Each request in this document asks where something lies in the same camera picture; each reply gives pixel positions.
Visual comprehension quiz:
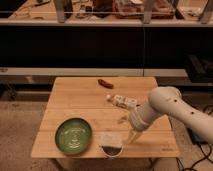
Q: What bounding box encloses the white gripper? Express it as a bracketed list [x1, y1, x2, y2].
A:
[117, 106, 149, 144]

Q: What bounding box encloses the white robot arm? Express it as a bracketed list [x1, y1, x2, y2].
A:
[126, 87, 213, 144]

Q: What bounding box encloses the green ceramic bowl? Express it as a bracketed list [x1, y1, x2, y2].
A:
[55, 118, 93, 155]

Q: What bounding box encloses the white plastic bottle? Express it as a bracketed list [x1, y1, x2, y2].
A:
[106, 95, 137, 109]

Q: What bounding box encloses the wooden table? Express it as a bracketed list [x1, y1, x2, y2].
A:
[31, 77, 179, 160]

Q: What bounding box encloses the red sausage toy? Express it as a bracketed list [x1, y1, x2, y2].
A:
[98, 79, 114, 89]

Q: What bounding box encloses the black box on right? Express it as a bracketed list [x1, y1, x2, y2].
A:
[185, 55, 213, 83]

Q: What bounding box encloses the long workbench shelf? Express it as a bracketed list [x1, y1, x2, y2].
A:
[0, 0, 213, 27]

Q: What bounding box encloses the black cable on floor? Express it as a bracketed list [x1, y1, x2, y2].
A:
[175, 116, 213, 171]

